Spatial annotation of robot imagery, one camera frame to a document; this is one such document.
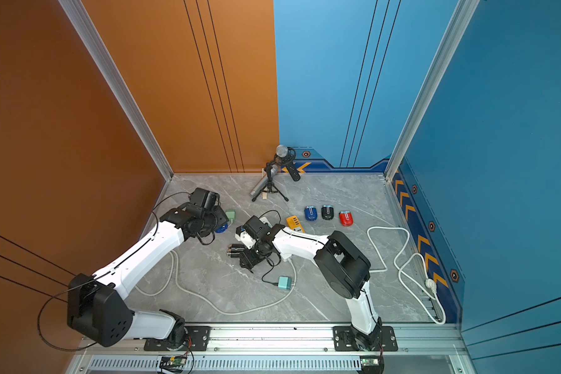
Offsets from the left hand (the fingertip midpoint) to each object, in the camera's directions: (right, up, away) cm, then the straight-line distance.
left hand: (224, 215), depth 85 cm
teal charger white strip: (+22, -24, -2) cm, 33 cm away
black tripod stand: (+15, +11, +20) cm, 28 cm away
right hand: (+8, -17, +2) cm, 19 cm away
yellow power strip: (+26, -4, +14) cm, 30 cm away
